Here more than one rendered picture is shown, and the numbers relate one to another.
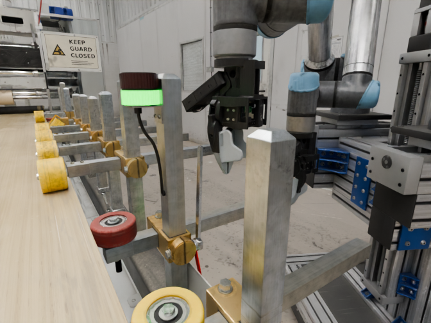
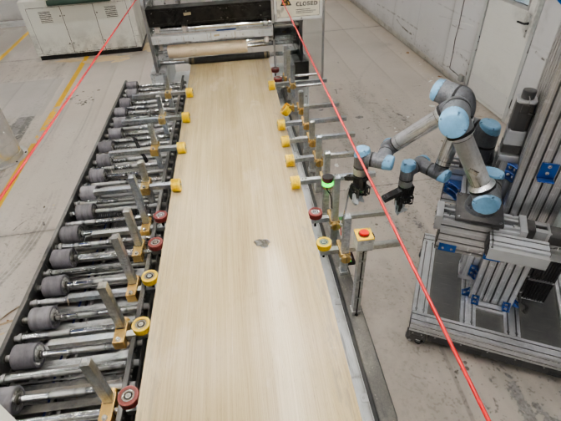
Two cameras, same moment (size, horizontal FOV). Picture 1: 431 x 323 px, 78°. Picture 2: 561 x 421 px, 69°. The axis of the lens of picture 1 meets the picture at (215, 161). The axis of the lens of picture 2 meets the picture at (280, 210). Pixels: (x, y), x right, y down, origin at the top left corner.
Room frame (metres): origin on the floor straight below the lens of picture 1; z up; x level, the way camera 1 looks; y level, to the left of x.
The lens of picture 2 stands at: (-1.21, -0.50, 2.40)
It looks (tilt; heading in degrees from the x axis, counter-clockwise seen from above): 39 degrees down; 29
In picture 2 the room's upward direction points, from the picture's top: 3 degrees counter-clockwise
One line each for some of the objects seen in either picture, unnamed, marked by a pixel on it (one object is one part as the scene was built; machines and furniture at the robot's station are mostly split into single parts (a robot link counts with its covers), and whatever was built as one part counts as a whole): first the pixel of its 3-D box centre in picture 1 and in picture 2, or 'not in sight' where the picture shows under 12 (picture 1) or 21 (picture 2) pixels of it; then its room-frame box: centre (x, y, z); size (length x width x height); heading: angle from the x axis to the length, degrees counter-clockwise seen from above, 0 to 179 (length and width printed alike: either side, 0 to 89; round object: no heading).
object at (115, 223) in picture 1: (116, 245); (315, 218); (0.45, 0.19, 0.85); 0.08 x 0.08 x 0.11
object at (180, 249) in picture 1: (169, 237); (332, 219); (0.49, 0.10, 0.85); 0.14 x 0.06 x 0.05; 33
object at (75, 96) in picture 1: (81, 136); (300, 119); (1.52, 0.77, 0.87); 0.04 x 0.04 x 0.48; 33
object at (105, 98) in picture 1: (112, 163); (318, 167); (0.89, 0.36, 0.89); 0.04 x 0.04 x 0.48; 33
